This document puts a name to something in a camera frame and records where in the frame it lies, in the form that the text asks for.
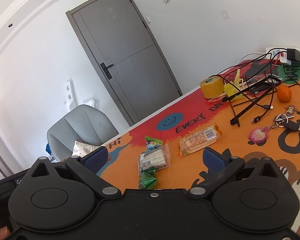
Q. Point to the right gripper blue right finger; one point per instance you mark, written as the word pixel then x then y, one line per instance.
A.
pixel 215 161

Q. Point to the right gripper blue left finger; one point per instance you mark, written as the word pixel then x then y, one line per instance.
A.
pixel 95 160

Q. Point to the clear white biscuit packet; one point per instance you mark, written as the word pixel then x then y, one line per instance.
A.
pixel 158 158

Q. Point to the white dotted cushion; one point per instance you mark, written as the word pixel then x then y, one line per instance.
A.
pixel 81 149

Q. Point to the orange cracker packet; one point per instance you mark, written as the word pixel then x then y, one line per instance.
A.
pixel 199 140

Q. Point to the grey armchair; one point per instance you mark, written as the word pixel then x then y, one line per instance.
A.
pixel 84 124

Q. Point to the blue plastic bag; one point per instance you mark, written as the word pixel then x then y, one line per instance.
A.
pixel 48 149

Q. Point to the green foil snack packet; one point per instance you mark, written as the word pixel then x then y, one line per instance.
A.
pixel 148 180

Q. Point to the green blue snack sachet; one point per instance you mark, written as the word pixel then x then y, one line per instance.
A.
pixel 152 143

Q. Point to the colourful cartoon table mat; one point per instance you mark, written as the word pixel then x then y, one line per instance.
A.
pixel 196 131

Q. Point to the yellow plastic bag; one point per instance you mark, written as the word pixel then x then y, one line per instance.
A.
pixel 230 90

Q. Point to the yellow tape roll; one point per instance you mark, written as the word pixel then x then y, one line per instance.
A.
pixel 212 87

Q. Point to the key bunch with car key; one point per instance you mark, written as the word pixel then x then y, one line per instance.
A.
pixel 285 119

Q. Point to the orange mandarin fruit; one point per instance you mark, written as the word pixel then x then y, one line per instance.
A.
pixel 284 93

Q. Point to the grey door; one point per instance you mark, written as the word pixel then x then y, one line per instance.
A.
pixel 114 32

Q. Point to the white power strip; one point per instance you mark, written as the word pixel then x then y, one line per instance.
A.
pixel 279 54

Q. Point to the black power adapter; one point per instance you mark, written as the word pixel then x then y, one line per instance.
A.
pixel 293 55

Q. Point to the pink fluffy keychain charm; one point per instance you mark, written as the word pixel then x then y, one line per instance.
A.
pixel 259 135

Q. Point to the white wall socket plate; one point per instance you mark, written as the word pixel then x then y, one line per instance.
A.
pixel 69 99

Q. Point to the black door handle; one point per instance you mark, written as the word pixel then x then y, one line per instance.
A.
pixel 106 70

